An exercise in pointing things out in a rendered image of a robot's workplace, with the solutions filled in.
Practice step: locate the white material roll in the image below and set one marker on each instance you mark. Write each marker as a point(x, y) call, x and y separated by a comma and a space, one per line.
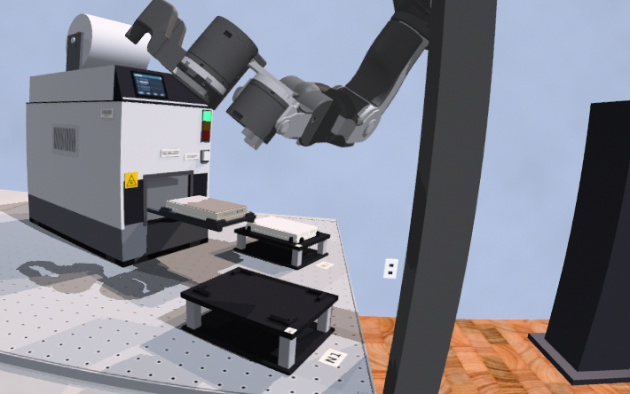
point(105, 44)

